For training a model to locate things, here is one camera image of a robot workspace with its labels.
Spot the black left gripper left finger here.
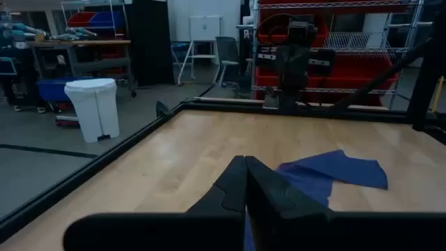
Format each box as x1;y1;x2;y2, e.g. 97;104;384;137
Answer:
63;155;247;251

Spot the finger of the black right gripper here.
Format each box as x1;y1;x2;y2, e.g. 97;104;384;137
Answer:
278;52;295;90
294;52;311;90

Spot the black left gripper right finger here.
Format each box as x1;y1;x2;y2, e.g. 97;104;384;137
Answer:
245;156;446;251

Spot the blue bandage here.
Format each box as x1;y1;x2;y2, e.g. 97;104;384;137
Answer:
243;149;389;251

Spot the large red plastic bin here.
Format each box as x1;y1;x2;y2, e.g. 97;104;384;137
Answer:
322;54;400;107

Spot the grey office chair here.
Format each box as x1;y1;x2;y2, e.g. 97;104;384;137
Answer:
213;36;252;95

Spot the white box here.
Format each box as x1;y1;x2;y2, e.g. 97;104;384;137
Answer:
362;13;390;49

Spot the white cabinet on stand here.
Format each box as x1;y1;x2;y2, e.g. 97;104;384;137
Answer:
170;15;224;86

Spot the black clamp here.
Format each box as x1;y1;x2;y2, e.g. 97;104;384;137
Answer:
155;100;174;118

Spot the black tall cabinet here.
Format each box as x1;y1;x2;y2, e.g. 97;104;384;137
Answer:
124;0;175;88

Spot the white trash bin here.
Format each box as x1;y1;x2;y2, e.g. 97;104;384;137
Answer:
63;77;121;144

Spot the red and white flat object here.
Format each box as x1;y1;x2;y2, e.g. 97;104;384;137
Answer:
54;114;80;128

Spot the blue plastic bin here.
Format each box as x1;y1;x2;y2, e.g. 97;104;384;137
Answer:
89;10;125;29

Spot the wooden workbench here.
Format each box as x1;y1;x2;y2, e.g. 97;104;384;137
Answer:
26;39;137;98

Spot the blue tote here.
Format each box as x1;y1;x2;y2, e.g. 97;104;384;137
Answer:
36;77;83;102

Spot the grey-green bundle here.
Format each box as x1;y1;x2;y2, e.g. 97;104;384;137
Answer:
50;26;99;41

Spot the person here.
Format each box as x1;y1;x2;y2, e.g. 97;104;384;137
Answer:
0;41;48;114

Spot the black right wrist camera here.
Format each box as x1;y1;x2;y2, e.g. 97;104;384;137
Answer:
287;20;318;47

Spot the chrome wire shelf rack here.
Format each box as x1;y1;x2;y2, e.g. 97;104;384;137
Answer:
250;0;435;112

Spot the yellow post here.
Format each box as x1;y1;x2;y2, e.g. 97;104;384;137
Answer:
431;75;446;113

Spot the white wire rack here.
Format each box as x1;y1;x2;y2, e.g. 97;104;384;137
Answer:
60;0;128;40

